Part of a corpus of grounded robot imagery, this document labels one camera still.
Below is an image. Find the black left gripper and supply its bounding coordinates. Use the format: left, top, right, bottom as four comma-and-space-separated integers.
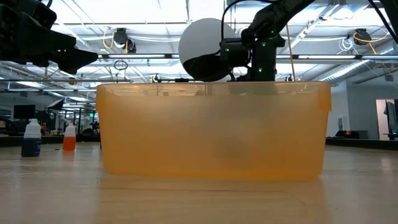
0, 0, 99, 77

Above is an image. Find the orange food coloring bottle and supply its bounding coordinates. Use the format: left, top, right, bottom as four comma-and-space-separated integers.
62, 123, 77, 152

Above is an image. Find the blue food coloring bottle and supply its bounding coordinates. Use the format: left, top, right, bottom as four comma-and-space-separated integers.
20, 118, 42, 157

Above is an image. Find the orange translucent plastic bin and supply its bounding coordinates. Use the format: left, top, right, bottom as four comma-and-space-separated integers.
95, 80, 332, 181

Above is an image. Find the white globe table lamp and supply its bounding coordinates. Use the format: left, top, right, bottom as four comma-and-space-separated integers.
178, 17, 238, 82

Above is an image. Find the black computer monitor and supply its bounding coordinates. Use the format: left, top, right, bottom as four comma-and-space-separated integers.
13, 104, 36, 120

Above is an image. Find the black bag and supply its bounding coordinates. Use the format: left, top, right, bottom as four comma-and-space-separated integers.
335, 129, 369, 140

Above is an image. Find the yellow hanging cable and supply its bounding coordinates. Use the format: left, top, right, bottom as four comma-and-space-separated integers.
284, 23, 297, 82

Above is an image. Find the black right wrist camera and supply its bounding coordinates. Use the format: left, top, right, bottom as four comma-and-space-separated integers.
220, 37, 251, 68

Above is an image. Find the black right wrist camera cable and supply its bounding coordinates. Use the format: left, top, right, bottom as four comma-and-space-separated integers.
220, 0, 280, 41

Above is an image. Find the black ceiling cable reel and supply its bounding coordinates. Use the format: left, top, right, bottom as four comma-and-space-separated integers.
353, 27, 379, 55
102, 27, 137, 54

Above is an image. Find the thin black taut cable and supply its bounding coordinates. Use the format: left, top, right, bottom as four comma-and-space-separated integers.
368, 0, 398, 45

